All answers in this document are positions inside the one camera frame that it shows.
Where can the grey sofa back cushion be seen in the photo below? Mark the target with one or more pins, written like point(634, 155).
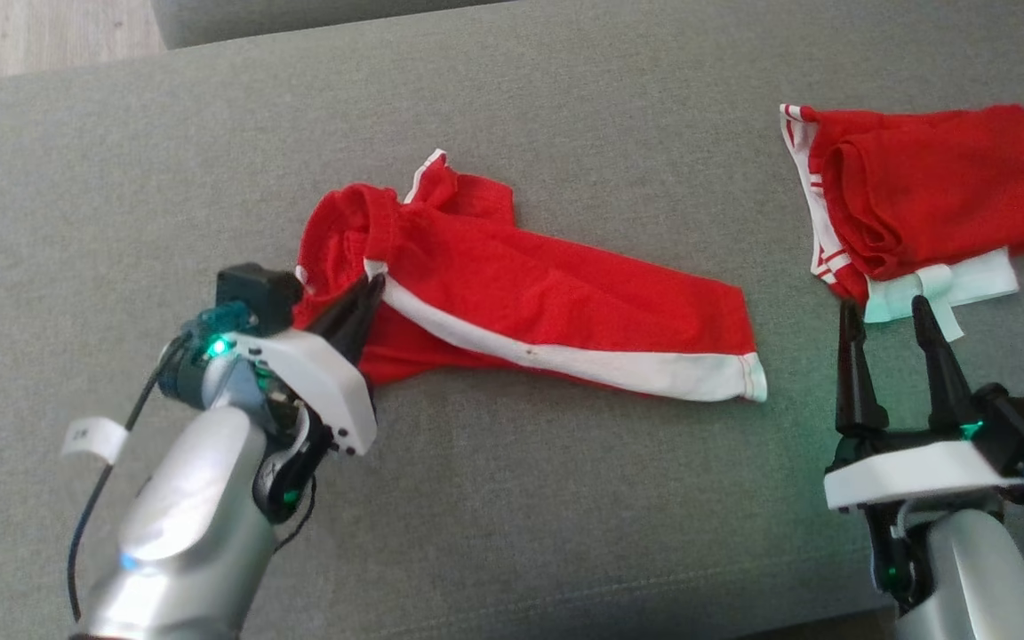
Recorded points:
point(299, 18)

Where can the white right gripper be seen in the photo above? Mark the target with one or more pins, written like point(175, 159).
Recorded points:
point(912, 471)

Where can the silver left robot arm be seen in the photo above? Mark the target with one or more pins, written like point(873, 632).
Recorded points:
point(192, 516)

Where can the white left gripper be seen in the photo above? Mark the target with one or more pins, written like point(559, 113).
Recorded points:
point(325, 382)

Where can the red shorts white stripe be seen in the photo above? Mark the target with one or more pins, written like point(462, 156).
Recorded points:
point(548, 293)

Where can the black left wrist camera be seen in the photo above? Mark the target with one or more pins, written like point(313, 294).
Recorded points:
point(254, 293)

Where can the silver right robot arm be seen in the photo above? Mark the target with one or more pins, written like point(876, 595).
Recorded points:
point(983, 578)

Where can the red jersey white sleeves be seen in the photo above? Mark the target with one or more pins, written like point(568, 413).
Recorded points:
point(939, 187)

